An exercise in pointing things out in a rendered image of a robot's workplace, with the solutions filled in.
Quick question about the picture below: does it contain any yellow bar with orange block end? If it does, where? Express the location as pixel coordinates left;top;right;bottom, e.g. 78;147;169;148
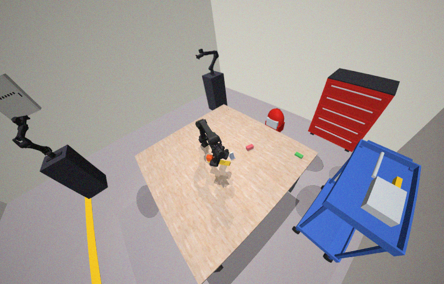
206;154;231;166

